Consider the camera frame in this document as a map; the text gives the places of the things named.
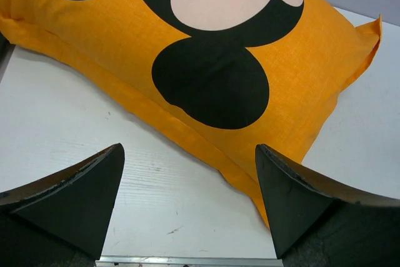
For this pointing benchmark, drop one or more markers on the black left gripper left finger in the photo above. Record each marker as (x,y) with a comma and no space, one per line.
(63,216)

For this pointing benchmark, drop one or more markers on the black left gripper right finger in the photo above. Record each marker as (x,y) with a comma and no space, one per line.
(312,216)

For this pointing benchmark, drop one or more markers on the orange Mickey Mouse pillowcase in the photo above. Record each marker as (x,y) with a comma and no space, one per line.
(216,77)

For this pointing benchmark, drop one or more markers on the aluminium front rail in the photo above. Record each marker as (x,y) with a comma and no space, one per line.
(183,261)

